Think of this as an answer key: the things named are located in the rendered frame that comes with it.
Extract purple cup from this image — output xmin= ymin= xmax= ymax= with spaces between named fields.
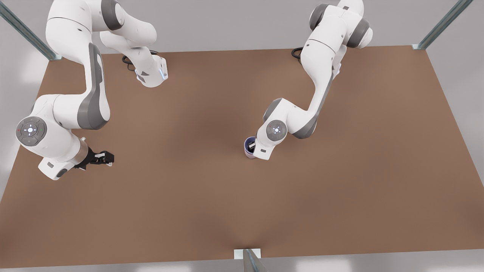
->
xmin=244 ymin=136 xmax=261 ymax=160

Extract silver frame post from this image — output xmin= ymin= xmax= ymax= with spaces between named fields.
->
xmin=0 ymin=0 xmax=62 ymax=61
xmin=412 ymin=0 xmax=475 ymax=51
xmin=234 ymin=248 xmax=268 ymax=272

